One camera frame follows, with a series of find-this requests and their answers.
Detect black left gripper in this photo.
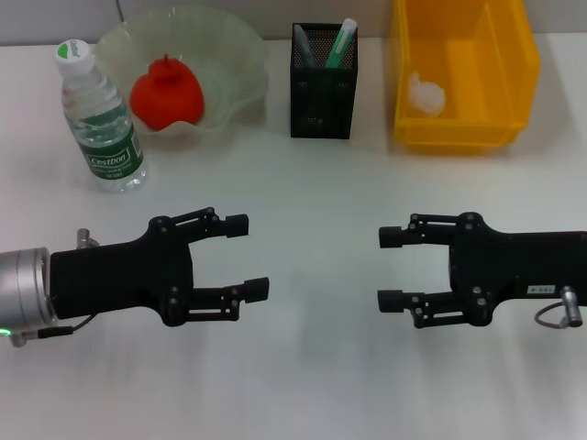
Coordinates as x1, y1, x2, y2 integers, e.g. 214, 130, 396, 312
49, 206, 271, 328

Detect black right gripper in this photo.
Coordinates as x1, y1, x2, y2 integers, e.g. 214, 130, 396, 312
377, 212, 587, 330

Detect white paper ball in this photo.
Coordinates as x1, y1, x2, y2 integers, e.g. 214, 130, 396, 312
407, 71, 447, 116

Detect red orange fruit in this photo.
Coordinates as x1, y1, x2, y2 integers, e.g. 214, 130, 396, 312
129, 54, 206, 132

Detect clear green-label water bottle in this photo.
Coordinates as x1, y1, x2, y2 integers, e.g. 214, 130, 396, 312
54, 39, 149, 193

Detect grey marker pen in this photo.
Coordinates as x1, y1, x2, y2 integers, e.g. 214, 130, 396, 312
293, 25, 319, 69

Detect green white pen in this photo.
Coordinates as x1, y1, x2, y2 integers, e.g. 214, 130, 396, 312
324, 17, 359, 70

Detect black mesh pen holder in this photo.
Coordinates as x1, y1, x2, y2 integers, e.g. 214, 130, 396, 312
289, 22, 360, 140

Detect green glass fruit plate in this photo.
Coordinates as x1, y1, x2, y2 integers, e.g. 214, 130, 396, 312
94, 6, 270, 148

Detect yellow plastic bin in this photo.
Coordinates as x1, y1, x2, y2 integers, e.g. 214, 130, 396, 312
389, 0, 542, 155

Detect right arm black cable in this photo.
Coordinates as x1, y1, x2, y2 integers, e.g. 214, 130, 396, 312
535, 284, 587, 330

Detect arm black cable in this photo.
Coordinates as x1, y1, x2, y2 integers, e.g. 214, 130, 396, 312
535, 284, 587, 330
8, 313, 95, 349

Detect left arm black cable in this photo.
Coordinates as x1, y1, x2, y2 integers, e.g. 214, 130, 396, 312
8, 313, 95, 349

